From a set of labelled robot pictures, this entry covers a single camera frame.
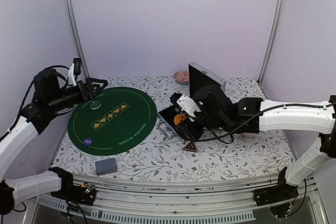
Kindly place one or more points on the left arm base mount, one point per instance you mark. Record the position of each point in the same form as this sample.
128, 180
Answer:
84, 194

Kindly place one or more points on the patterned ceramic bowl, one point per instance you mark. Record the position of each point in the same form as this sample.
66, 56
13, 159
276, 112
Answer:
182, 77

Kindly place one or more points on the green round poker mat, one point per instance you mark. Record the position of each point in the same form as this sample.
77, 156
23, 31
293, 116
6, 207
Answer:
124, 120

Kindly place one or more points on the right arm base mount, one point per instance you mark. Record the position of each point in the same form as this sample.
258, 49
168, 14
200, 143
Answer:
273, 194

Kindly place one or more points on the aluminium front rail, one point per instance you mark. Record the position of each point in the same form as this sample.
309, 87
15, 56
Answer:
231, 201

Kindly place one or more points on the clear dealer button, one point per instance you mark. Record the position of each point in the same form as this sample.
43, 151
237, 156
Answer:
94, 105

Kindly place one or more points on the black red triangle token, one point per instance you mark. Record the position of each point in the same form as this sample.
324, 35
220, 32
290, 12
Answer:
190, 147

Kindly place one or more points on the blue playing card deck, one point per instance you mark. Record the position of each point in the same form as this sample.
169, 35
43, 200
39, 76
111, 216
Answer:
106, 166

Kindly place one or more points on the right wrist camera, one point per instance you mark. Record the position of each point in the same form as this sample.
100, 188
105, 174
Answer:
185, 103

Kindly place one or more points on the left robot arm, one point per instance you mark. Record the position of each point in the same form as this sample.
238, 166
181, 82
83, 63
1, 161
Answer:
53, 93

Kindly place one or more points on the orange big blind button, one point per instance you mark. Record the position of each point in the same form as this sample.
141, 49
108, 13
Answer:
179, 118

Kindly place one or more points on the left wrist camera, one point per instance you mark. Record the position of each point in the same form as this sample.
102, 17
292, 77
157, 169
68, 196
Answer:
74, 71

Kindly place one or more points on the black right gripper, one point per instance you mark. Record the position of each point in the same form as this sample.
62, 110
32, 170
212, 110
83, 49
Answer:
193, 134

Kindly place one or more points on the aluminium poker chip case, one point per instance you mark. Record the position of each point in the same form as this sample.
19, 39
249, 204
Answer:
206, 108

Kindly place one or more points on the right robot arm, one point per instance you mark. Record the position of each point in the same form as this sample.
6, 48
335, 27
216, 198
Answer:
254, 115

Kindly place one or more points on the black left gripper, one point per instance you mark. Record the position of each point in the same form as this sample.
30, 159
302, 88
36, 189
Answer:
92, 93

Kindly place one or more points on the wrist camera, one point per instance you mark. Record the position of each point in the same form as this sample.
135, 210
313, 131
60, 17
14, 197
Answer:
185, 103
74, 71

